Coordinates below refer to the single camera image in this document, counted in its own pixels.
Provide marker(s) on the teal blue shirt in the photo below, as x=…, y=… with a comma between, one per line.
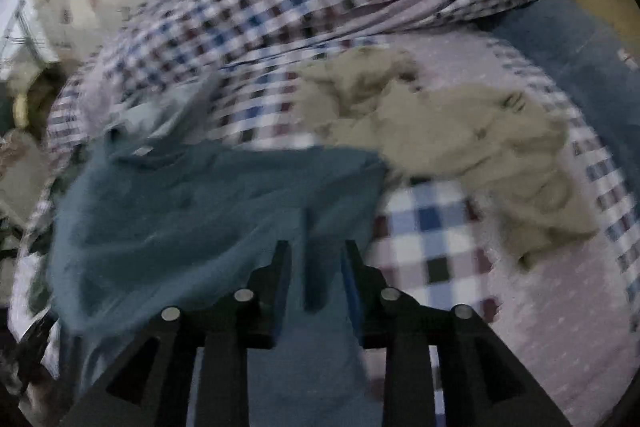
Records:
x=200, y=217

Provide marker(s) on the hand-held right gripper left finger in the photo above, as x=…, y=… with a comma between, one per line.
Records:
x=282, y=292

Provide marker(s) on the beige garment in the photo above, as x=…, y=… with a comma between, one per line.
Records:
x=450, y=137

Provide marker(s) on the checked quilt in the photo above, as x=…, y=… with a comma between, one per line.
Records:
x=300, y=2

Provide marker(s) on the yellow cloth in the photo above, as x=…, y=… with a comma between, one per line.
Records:
x=20, y=109

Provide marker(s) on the blue printed pillow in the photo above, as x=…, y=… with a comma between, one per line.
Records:
x=565, y=52

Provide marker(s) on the black clothes rack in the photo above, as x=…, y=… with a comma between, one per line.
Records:
x=17, y=37

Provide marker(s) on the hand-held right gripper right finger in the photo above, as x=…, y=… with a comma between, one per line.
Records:
x=350, y=292

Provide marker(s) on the light grey shorts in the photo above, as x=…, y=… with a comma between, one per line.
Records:
x=160, y=117

